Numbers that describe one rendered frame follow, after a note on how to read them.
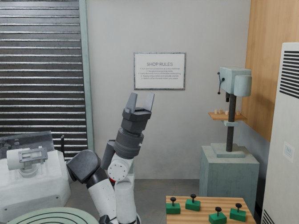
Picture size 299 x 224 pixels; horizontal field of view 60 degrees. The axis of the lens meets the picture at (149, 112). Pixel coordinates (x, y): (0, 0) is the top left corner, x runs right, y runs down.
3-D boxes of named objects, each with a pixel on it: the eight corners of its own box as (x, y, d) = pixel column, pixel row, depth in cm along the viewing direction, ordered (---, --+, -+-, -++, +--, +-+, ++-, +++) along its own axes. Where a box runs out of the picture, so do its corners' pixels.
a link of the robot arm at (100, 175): (90, 190, 109) (77, 161, 113) (110, 180, 111) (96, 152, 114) (86, 189, 98) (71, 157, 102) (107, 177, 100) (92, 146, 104)
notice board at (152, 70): (184, 89, 328) (185, 52, 316) (184, 89, 326) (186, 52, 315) (134, 89, 328) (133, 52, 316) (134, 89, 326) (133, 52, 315)
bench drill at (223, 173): (237, 199, 310) (250, 66, 272) (256, 235, 250) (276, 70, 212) (197, 198, 312) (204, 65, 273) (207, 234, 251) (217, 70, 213)
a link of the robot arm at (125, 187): (128, 158, 85) (131, 196, 87) (133, 149, 93) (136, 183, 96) (109, 159, 86) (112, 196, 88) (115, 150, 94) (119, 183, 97)
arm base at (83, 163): (79, 188, 111) (70, 163, 114) (107, 176, 113) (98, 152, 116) (71, 186, 97) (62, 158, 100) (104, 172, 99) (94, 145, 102)
